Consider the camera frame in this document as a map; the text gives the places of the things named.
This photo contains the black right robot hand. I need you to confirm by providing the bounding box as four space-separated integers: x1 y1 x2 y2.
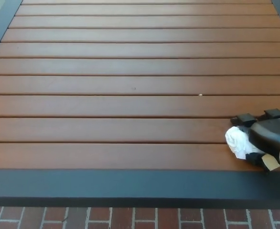
230 109 280 173

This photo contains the white paper napkin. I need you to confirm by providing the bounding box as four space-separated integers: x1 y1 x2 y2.
225 126 262 160

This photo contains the wooden slat table black frame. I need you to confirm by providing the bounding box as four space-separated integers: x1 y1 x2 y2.
0 0 280 208

